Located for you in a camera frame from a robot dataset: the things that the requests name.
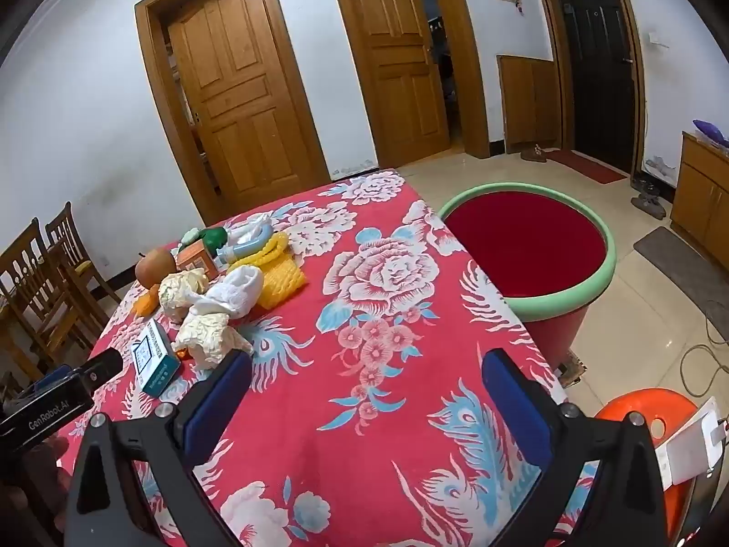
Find wooden cabinet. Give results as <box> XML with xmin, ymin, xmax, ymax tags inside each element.
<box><xmin>669</xmin><ymin>131</ymin><xmax>729</xmax><ymax>271</ymax></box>

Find light blue plastic tube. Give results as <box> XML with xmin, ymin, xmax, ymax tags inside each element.
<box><xmin>219</xmin><ymin>222</ymin><xmax>278</xmax><ymax>264</ymax></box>

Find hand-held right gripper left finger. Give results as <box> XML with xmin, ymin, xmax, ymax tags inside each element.
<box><xmin>62</xmin><ymin>347</ymin><xmax>254</xmax><ymax>547</ymax></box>

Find orange snack packet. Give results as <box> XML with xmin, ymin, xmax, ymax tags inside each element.
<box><xmin>132</xmin><ymin>285</ymin><xmax>160</xmax><ymax>315</ymax></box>

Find small orange box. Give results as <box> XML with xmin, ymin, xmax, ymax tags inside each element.
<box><xmin>175</xmin><ymin>239</ymin><xmax>216</xmax><ymax>280</ymax></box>

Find grey floor mat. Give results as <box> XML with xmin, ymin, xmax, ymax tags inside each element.
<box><xmin>633</xmin><ymin>227</ymin><xmax>729</xmax><ymax>343</ymax></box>

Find red basin with green rim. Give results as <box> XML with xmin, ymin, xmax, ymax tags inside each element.
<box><xmin>437</xmin><ymin>182</ymin><xmax>617</xmax><ymax>357</ymax></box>

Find white floor cable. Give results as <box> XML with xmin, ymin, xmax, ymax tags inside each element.
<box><xmin>680</xmin><ymin>296</ymin><xmax>729</xmax><ymax>405</ymax></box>

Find purple bag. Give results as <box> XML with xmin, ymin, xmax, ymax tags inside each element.
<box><xmin>692</xmin><ymin>119</ymin><xmax>729</xmax><ymax>146</ymax></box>

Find teal and white box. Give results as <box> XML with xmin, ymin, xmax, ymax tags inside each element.
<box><xmin>131</xmin><ymin>319</ymin><xmax>182</xmax><ymax>398</ymax></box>

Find red doormat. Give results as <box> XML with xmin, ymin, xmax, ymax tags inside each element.
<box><xmin>547</xmin><ymin>148</ymin><xmax>627</xmax><ymax>185</ymax></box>

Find wooden wall panel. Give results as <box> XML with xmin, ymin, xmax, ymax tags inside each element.
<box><xmin>497</xmin><ymin>54</ymin><xmax>562</xmax><ymax>152</ymax></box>

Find reddish apple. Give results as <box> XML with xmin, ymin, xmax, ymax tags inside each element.
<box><xmin>135</xmin><ymin>247</ymin><xmax>179</xmax><ymax>289</ymax></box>

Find person's left hand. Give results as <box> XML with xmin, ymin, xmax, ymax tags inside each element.
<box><xmin>0</xmin><ymin>433</ymin><xmax>77</xmax><ymax>533</ymax></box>

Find toy cabbage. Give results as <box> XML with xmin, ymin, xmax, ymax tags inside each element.
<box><xmin>158</xmin><ymin>268</ymin><xmax>210</xmax><ymax>320</ymax></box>

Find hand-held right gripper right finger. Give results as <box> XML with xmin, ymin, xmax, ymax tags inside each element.
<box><xmin>483</xmin><ymin>347</ymin><xmax>673</xmax><ymax>547</ymax></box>

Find open wooden door with frame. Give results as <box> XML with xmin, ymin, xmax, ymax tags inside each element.
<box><xmin>324</xmin><ymin>0</ymin><xmax>491</xmax><ymax>169</ymax></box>

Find white power adapter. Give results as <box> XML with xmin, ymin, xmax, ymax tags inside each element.
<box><xmin>655</xmin><ymin>396</ymin><xmax>729</xmax><ymax>485</ymax></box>

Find orange plastic stool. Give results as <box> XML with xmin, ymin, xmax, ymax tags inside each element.
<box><xmin>592</xmin><ymin>387</ymin><xmax>729</xmax><ymax>547</ymax></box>

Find clear plastic bag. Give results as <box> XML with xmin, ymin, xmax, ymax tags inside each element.
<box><xmin>228</xmin><ymin>212</ymin><xmax>275</xmax><ymax>240</ymax></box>

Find green pumpkin-shaped container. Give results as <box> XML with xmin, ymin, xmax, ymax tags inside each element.
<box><xmin>181</xmin><ymin>227</ymin><xmax>229</xmax><ymax>254</ymax></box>

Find wooden chair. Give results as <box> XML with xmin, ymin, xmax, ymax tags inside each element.
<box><xmin>44</xmin><ymin>202</ymin><xmax>123</xmax><ymax>304</ymax></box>
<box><xmin>0</xmin><ymin>217</ymin><xmax>104</xmax><ymax>366</ymax></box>

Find cardboard box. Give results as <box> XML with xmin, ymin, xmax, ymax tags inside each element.
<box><xmin>555</xmin><ymin>350</ymin><xmax>587</xmax><ymax>388</ymax></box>

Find black entrance door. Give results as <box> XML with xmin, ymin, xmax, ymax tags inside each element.
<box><xmin>529</xmin><ymin>0</ymin><xmax>647</xmax><ymax>177</ymax></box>

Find white paper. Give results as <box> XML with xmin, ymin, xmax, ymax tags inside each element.
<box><xmin>188</xmin><ymin>267</ymin><xmax>266</xmax><ymax>320</ymax></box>

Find red floral tablecloth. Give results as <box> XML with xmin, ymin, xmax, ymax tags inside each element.
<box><xmin>54</xmin><ymin>168</ymin><xmax>605</xmax><ymax>547</ymax></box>

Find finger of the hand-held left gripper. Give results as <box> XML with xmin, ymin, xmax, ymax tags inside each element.
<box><xmin>69</xmin><ymin>349</ymin><xmax>124</xmax><ymax>394</ymax></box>
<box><xmin>23</xmin><ymin>366</ymin><xmax>77</xmax><ymax>395</ymax></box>

